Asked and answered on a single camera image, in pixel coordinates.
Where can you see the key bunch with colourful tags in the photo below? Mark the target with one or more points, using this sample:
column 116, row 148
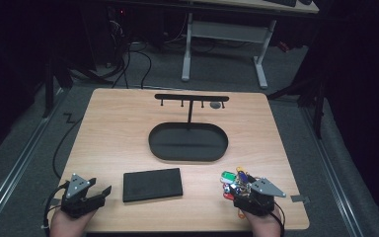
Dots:
column 235, row 184

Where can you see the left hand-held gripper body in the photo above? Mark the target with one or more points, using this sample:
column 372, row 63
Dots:
column 79, row 202

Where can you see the person's left hand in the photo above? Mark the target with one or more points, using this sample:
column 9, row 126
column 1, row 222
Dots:
column 66, row 225

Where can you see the person's right hand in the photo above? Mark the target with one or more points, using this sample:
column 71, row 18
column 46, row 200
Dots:
column 264, row 226

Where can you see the black computer tower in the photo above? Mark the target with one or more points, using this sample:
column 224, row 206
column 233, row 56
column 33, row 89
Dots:
column 116, row 33

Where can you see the grey round table grommet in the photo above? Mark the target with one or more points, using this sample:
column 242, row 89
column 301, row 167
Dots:
column 215, row 105

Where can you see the aluminium floor rail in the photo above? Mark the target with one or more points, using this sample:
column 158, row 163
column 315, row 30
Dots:
column 334, row 174
column 16, row 164

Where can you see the black key rack with tray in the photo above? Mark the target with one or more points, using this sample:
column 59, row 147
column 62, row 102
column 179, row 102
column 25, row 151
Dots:
column 188, row 141

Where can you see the white-legged desk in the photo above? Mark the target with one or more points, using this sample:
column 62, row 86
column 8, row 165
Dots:
column 227, row 33

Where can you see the black keyboard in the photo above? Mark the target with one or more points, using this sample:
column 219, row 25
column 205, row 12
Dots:
column 281, row 2

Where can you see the grey tape piece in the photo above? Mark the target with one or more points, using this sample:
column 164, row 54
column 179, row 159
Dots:
column 299, row 198

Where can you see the black rectangular box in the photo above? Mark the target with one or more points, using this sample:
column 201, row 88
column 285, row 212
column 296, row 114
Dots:
column 152, row 185

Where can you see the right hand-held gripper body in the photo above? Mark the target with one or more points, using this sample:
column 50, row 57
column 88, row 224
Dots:
column 260, row 202

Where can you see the black metal stand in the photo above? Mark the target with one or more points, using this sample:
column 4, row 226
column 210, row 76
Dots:
column 51, row 85
column 312, row 95

